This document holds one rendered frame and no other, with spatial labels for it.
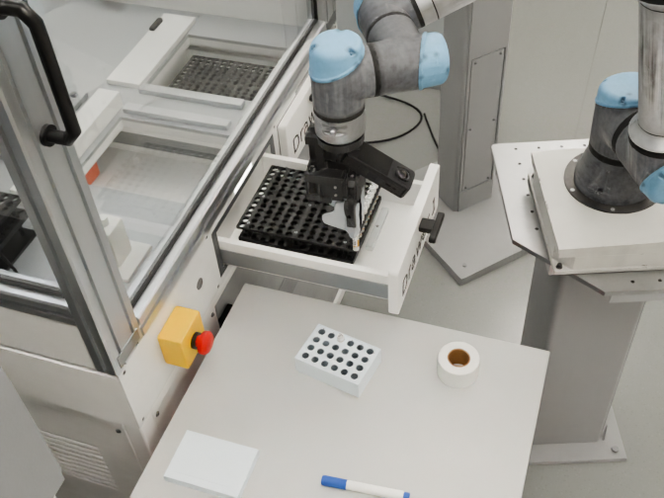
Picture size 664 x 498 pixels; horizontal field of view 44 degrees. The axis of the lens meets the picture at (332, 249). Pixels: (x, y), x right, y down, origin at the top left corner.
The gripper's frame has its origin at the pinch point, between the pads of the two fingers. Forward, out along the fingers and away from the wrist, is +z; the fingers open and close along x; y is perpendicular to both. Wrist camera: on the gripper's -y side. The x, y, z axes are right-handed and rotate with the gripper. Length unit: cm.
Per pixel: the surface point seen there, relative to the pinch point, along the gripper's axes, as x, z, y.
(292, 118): -34.5, 5.8, 21.1
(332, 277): 1.2, 11.5, 4.7
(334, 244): -3.3, 8.0, 5.2
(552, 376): -25, 66, -39
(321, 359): 14.0, 18.2, 3.9
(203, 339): 20.6, 8.7, 21.4
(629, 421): -38, 98, -62
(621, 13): -245, 98, -60
